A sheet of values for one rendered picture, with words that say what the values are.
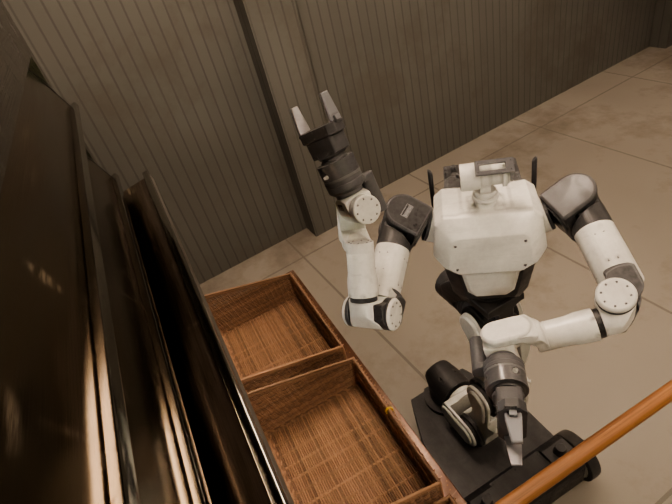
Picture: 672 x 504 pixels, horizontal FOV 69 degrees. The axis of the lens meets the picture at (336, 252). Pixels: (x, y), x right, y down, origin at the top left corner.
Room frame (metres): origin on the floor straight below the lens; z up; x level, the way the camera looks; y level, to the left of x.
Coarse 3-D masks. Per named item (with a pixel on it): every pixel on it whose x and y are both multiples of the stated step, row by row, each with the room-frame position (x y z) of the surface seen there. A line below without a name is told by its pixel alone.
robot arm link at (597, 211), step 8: (600, 200) 0.89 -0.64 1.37; (592, 208) 0.86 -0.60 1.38; (600, 208) 0.86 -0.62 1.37; (576, 216) 0.89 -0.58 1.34; (584, 216) 0.85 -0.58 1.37; (592, 216) 0.84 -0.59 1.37; (600, 216) 0.84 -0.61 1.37; (608, 216) 0.84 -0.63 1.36; (576, 224) 0.85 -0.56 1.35; (584, 224) 0.84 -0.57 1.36; (576, 232) 0.84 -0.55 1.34
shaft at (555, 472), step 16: (656, 400) 0.47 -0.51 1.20; (624, 416) 0.46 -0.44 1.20; (640, 416) 0.45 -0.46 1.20; (608, 432) 0.44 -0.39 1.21; (624, 432) 0.44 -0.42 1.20; (576, 448) 0.43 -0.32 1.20; (592, 448) 0.42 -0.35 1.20; (560, 464) 0.41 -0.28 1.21; (576, 464) 0.40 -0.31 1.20; (528, 480) 0.40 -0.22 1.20; (544, 480) 0.39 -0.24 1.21; (560, 480) 0.39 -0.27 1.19; (512, 496) 0.38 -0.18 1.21; (528, 496) 0.37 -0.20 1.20
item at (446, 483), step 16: (288, 272) 1.98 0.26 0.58; (304, 288) 1.82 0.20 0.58; (256, 304) 1.80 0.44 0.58; (336, 336) 1.45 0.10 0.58; (352, 352) 1.34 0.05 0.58; (256, 368) 1.41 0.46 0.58; (384, 400) 1.08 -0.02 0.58; (400, 416) 1.00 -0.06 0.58; (384, 448) 0.90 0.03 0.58; (336, 464) 0.89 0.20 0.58; (432, 464) 0.80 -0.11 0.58; (448, 480) 0.74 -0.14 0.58; (400, 496) 0.73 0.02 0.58
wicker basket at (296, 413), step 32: (288, 384) 1.11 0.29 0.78; (320, 384) 1.14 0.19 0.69; (352, 384) 1.17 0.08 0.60; (288, 416) 1.10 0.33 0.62; (320, 416) 1.09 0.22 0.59; (352, 416) 1.05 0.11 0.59; (384, 416) 0.99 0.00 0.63; (288, 448) 1.00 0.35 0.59; (320, 448) 0.96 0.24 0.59; (352, 448) 0.93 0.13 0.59; (416, 448) 0.78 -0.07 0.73; (288, 480) 0.88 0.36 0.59; (320, 480) 0.85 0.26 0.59; (352, 480) 0.82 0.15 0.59; (384, 480) 0.79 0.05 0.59; (416, 480) 0.76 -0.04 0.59
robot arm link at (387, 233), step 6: (384, 216) 1.06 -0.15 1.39; (384, 222) 1.04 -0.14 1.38; (384, 228) 1.02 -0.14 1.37; (390, 228) 1.01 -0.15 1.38; (396, 228) 1.01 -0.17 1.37; (384, 234) 1.01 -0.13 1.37; (390, 234) 1.00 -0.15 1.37; (396, 234) 0.99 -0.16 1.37; (402, 234) 0.99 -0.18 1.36; (378, 240) 1.01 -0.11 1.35; (384, 240) 0.99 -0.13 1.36; (390, 240) 0.98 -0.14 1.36; (396, 240) 0.98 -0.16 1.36; (402, 240) 0.98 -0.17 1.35; (408, 246) 0.97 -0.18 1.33
